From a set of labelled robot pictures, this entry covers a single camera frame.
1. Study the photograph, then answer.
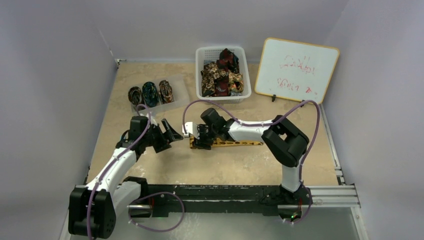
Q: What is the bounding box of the white plastic basket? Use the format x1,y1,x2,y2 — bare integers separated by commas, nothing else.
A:
195,45,252,104

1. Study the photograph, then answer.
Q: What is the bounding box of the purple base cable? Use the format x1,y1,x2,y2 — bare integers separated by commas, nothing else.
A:
282,187,316,225
128,191,185,232

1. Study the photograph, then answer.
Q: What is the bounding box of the dark red tie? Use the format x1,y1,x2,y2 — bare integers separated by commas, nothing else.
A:
215,48,244,97

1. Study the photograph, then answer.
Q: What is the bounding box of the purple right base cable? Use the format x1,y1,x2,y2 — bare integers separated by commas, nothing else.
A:
282,187,316,225

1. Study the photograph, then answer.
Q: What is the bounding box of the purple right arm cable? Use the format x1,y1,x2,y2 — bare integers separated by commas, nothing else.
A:
182,99,321,186

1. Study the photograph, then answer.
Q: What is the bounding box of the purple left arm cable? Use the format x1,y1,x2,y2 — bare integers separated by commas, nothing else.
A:
86,103,153,240

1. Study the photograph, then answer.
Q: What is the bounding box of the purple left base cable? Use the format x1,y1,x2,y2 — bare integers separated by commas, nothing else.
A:
128,191,185,232

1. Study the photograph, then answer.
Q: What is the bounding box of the rolled pink brown tie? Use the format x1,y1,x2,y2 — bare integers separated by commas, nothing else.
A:
159,79,174,104

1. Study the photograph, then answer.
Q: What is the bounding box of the rolled dark striped tie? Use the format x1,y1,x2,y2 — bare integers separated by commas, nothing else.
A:
127,86,145,110

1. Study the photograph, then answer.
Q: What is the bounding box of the yellow insect-print tie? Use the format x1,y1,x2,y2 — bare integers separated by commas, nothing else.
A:
189,136,264,149

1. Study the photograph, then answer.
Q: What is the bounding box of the aluminium frame rail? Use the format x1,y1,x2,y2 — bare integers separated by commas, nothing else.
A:
311,104,361,208

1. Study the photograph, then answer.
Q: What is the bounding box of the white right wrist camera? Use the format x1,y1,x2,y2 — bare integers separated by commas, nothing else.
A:
182,121,199,139

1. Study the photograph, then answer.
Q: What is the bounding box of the rolled blue green tie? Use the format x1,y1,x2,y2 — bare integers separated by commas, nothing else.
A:
141,81,159,108

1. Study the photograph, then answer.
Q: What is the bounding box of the clear plastic organizer tray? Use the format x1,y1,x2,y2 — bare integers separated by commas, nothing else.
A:
127,74,190,116

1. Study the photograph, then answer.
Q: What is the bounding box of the brown floral tie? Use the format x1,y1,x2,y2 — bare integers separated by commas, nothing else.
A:
200,62,245,98

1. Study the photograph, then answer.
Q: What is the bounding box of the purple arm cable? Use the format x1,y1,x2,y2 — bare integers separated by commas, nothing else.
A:
182,99,321,186
86,103,153,240

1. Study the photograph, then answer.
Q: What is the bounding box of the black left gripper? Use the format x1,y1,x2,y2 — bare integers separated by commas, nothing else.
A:
141,119,182,153

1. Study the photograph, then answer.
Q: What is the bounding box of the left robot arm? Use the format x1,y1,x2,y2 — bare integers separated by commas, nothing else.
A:
68,115,183,240

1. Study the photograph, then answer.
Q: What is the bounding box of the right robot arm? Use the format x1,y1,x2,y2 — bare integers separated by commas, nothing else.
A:
182,108,310,204

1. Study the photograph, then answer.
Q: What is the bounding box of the whiteboard with yellow frame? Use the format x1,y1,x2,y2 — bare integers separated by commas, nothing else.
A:
254,37,340,104

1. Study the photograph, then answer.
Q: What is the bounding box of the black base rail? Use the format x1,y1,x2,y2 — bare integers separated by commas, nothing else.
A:
128,184,312,220

